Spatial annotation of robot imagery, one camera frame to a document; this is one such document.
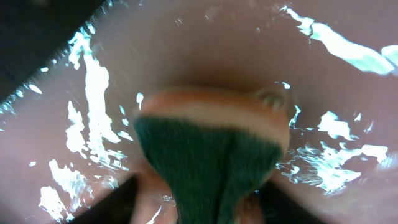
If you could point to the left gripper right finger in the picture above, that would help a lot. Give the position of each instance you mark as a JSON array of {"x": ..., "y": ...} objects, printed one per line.
[{"x": 278, "y": 208}]

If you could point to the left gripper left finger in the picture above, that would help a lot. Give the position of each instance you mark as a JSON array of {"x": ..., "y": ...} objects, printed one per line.
[{"x": 115, "y": 208}]

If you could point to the black tray with red water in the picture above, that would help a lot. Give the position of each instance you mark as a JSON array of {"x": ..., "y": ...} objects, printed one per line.
[{"x": 74, "y": 75}]

